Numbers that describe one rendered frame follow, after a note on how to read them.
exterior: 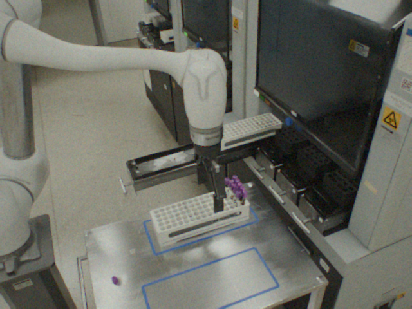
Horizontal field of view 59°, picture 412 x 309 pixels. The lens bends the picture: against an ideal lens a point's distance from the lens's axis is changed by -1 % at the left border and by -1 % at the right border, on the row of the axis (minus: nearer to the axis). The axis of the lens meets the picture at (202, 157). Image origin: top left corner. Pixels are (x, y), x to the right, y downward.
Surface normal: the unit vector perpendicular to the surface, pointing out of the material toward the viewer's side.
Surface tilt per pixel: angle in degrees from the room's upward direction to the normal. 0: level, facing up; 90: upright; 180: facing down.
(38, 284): 90
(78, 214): 0
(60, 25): 90
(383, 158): 90
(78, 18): 90
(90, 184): 0
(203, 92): 81
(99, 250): 0
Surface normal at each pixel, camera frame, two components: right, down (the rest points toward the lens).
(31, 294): 0.39, 0.55
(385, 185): -0.92, 0.27
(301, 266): -0.05, -0.79
